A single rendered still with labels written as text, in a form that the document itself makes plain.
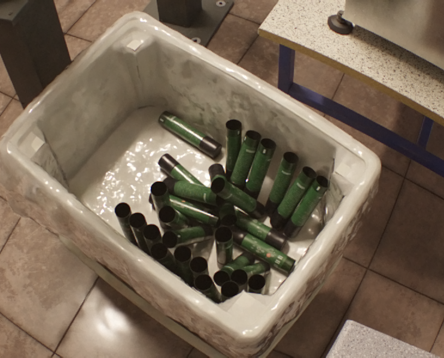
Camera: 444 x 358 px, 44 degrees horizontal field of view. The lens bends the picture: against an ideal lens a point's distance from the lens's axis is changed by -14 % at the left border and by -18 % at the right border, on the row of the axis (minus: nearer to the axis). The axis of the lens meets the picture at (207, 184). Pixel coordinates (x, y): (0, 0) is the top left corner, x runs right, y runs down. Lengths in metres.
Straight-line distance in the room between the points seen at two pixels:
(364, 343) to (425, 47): 0.56
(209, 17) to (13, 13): 1.23
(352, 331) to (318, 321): 0.78
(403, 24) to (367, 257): 0.87
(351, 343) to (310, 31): 0.60
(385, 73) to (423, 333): 0.88
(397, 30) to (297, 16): 0.23
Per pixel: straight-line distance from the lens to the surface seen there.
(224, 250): 1.13
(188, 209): 1.24
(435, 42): 1.08
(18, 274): 1.82
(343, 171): 1.09
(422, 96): 1.13
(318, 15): 1.20
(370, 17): 1.11
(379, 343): 0.90
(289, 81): 1.43
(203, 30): 2.14
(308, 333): 1.66
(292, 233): 1.24
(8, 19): 1.06
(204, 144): 1.32
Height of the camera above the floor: 1.61
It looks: 63 degrees down
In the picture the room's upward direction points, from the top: 6 degrees counter-clockwise
